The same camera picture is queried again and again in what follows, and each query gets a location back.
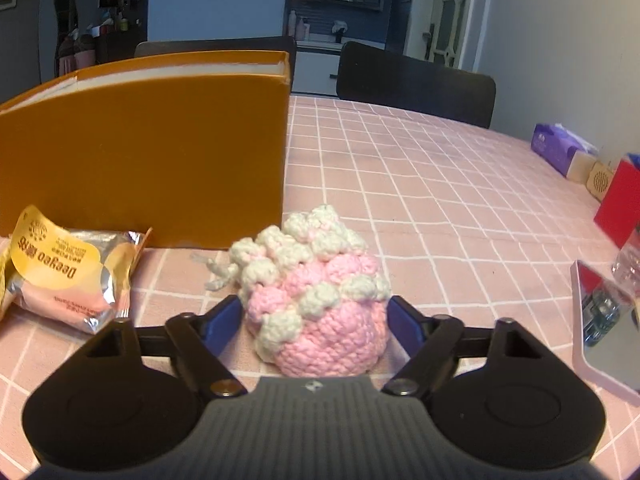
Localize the purple tissue pack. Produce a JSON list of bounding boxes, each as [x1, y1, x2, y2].
[[530, 122, 601, 184]]

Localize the clear plastic water bottle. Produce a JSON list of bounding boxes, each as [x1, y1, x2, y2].
[[610, 224, 640, 287]]

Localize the hanging bags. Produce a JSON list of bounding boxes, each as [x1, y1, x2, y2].
[[56, 29, 97, 79]]

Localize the pink white crochet pouch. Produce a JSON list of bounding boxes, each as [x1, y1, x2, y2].
[[191, 204, 393, 379]]

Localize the white glass panel door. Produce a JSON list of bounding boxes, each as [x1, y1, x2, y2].
[[421, 0, 494, 72]]

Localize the beige small speaker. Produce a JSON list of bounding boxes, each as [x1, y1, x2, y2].
[[585, 159, 617, 204]]

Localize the dark sideboard cabinet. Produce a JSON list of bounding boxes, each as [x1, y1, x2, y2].
[[94, 24, 149, 66]]

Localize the wavy wall mirror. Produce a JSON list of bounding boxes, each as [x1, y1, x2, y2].
[[52, 0, 80, 37]]

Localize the pink checked tablecloth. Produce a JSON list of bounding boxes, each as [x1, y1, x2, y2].
[[0, 93, 640, 480]]

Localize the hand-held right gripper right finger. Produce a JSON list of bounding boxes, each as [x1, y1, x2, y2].
[[381, 294, 549, 396]]

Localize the red box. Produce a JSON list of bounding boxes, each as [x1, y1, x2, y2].
[[593, 157, 640, 252]]

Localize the yellow pink snack packet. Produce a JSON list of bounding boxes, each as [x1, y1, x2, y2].
[[0, 204, 154, 336]]

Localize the white counter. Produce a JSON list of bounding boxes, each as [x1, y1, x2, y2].
[[294, 35, 352, 96]]

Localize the black chair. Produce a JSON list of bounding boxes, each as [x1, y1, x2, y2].
[[336, 41, 497, 130], [133, 35, 298, 94]]

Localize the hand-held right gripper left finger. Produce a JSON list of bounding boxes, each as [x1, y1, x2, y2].
[[85, 294, 250, 398]]

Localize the orange cardboard box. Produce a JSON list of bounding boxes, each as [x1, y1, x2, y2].
[[0, 50, 292, 250]]

